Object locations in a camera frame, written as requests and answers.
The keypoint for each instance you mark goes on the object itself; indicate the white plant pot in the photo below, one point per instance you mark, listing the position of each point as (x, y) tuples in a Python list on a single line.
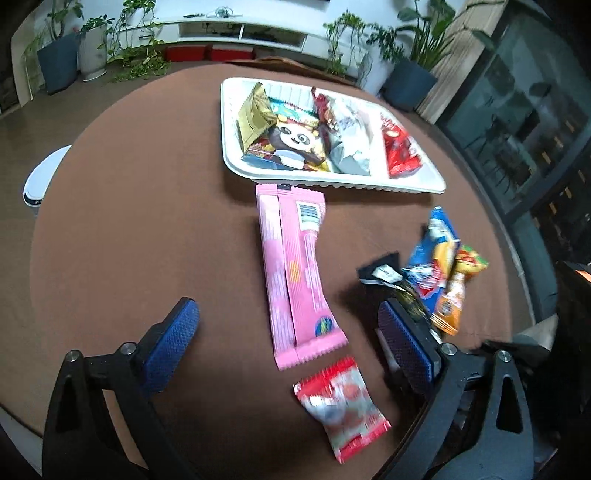
[(92, 54)]

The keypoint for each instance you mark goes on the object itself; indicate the white tv console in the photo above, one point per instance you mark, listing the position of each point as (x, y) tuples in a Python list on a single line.
[(248, 36)]

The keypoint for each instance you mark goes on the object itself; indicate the red white chocolate snack packet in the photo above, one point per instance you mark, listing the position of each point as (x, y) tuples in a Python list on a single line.
[(330, 113)]

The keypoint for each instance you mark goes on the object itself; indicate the strawberry white snack packet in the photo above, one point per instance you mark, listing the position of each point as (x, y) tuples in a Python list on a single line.
[(338, 398)]

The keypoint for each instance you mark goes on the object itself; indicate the pink long snack packet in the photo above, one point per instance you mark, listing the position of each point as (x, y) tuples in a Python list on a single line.
[(301, 322)]

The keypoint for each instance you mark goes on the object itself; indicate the white round stool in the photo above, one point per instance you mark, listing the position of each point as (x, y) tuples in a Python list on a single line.
[(39, 179)]

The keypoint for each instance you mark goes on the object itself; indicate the orange small snack packet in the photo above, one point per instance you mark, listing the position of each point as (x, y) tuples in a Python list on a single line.
[(447, 314)]

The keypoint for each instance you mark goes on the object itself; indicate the black snack packet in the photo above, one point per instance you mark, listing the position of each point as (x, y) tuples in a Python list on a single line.
[(386, 272)]

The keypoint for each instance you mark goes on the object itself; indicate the red storage box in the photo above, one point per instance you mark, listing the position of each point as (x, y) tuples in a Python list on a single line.
[(185, 53), (230, 52)]

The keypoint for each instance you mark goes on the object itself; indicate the gold snack packet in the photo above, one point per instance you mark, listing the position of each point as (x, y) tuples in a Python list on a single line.
[(255, 117)]

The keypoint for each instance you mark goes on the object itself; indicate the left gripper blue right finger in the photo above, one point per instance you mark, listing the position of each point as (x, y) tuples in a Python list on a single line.
[(412, 345)]

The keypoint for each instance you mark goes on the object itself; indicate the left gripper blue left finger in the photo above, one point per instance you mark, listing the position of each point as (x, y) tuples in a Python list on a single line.
[(164, 345)]

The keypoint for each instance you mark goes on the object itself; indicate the blue yellow snack packet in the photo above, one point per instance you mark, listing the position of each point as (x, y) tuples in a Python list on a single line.
[(431, 262)]

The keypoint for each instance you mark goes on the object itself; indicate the blue panda snack packet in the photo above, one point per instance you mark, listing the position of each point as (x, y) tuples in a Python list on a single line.
[(293, 143)]

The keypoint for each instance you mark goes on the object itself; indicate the dark blue plant pot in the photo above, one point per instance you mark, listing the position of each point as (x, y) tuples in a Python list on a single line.
[(58, 63), (408, 85)]

